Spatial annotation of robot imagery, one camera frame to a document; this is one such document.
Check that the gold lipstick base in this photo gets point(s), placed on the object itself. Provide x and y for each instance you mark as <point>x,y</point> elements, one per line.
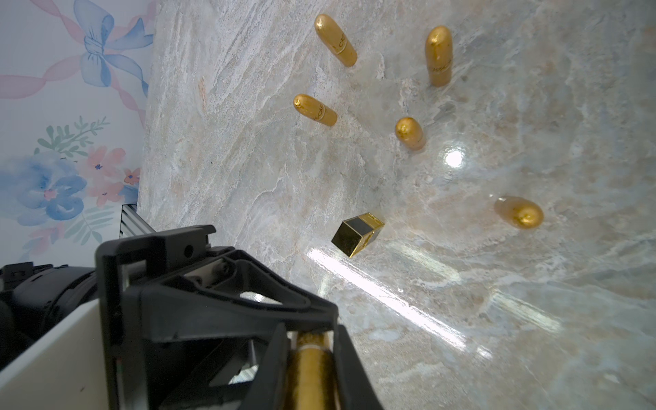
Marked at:
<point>310,379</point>

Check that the aluminium rail frame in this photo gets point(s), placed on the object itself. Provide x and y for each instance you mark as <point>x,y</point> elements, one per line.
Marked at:
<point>133,225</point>

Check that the square gold black lipstick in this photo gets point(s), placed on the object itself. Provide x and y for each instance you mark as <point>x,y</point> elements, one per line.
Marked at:
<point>356,233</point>

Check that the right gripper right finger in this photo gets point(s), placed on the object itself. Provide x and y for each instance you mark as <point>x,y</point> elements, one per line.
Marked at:
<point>354,387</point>

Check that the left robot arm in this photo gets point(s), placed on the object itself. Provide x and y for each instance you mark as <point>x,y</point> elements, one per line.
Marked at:
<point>35,300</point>

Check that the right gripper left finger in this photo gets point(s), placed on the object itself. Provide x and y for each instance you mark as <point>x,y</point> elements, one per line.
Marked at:
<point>267,390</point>

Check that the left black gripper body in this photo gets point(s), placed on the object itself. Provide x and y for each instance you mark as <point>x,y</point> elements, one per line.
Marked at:
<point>186,324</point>

